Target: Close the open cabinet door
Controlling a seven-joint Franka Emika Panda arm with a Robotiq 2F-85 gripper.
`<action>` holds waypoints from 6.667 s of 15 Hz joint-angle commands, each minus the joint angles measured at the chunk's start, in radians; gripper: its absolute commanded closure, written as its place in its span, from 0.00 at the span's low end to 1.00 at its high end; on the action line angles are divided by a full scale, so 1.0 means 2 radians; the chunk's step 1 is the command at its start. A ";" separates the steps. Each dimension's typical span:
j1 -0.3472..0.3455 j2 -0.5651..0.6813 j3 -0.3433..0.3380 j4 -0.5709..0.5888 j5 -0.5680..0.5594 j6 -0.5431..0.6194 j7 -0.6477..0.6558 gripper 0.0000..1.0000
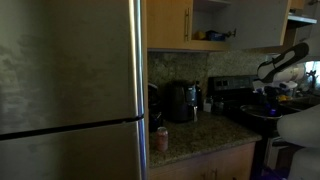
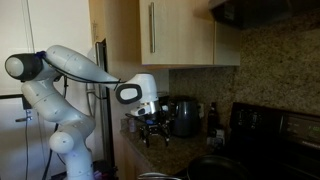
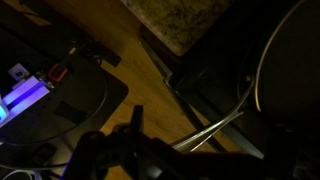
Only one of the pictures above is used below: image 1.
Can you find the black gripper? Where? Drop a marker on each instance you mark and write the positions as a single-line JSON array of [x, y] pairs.
[[271, 98]]

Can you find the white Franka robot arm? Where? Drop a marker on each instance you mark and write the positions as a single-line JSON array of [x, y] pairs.
[[296, 130]]

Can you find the blue item in cabinet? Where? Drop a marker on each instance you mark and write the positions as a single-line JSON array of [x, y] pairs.
[[216, 36]]

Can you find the wooden base cabinet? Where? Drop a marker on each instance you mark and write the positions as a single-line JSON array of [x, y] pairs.
[[206, 163]]

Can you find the yellow item in cabinet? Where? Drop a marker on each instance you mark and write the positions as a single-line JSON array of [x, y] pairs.
[[199, 35]]

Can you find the light wood closed cabinet door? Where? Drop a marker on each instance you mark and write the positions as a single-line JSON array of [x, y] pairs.
[[168, 23]]

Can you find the small yellow object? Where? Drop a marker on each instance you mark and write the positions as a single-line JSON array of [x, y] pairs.
[[283, 98]]

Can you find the black frying pan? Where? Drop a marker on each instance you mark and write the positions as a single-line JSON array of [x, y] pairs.
[[256, 111]]

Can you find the black kitchen stove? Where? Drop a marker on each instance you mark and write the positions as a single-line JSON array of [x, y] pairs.
[[233, 93]]

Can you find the small dark jar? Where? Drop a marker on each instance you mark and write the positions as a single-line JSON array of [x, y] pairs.
[[218, 106]]

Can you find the small white container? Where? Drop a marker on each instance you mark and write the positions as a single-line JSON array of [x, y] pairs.
[[207, 105]]

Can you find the dark glass bottle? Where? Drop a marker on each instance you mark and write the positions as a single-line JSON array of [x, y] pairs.
[[198, 95]]

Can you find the dark range hood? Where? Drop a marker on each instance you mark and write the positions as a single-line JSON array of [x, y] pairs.
[[301, 19]]

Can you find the black coffee maker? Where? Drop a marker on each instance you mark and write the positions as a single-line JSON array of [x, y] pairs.
[[155, 106]]

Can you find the stainless steel refrigerator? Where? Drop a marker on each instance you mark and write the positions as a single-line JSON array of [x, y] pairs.
[[66, 90]]

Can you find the light wood wall cabinet box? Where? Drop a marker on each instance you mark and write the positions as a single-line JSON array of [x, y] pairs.
[[210, 45]]

